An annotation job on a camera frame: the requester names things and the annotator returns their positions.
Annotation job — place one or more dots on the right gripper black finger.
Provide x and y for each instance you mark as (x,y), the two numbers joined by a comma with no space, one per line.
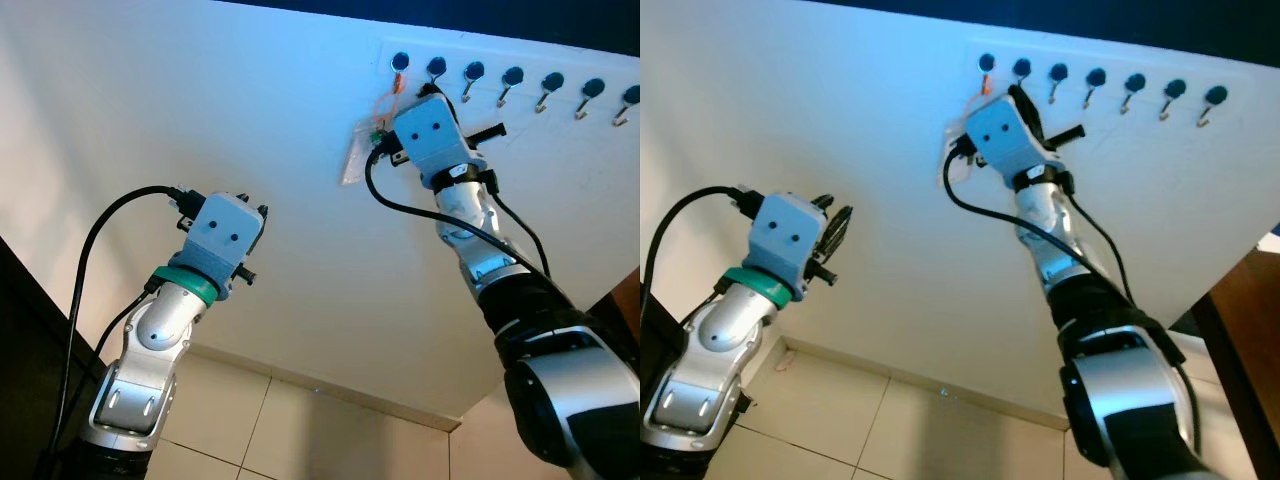
(1030,112)
(447,105)

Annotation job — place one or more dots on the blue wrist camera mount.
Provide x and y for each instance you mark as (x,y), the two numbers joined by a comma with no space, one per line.
(430,135)
(785,235)
(1005,135)
(220,235)

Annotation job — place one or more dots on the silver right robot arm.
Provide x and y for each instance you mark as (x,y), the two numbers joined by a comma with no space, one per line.
(1130,390)
(570,400)

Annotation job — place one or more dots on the dark brown wooden table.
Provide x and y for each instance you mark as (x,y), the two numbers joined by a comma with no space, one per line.
(1250,330)
(628,310)

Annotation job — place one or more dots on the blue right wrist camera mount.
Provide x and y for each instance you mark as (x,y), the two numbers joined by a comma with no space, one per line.
(1005,135)
(430,135)

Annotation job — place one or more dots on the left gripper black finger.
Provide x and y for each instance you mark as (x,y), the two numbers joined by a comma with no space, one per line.
(825,203)
(260,230)
(840,235)

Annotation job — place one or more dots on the black knob wall hook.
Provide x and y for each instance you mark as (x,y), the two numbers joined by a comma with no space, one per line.
(986,62)
(552,81)
(1175,88)
(593,88)
(1135,82)
(400,62)
(1021,68)
(631,95)
(1058,72)
(1216,95)
(437,67)
(475,71)
(1096,77)
(513,76)

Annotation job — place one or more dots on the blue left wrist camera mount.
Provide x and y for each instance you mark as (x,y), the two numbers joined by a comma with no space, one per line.
(785,235)
(220,235)

